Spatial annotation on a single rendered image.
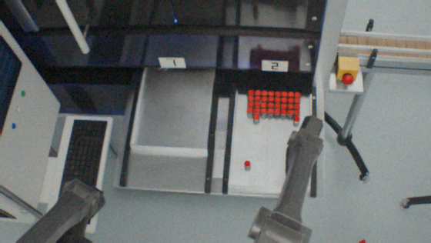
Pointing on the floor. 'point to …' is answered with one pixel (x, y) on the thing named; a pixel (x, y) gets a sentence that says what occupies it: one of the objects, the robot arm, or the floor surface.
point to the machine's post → (328, 43)
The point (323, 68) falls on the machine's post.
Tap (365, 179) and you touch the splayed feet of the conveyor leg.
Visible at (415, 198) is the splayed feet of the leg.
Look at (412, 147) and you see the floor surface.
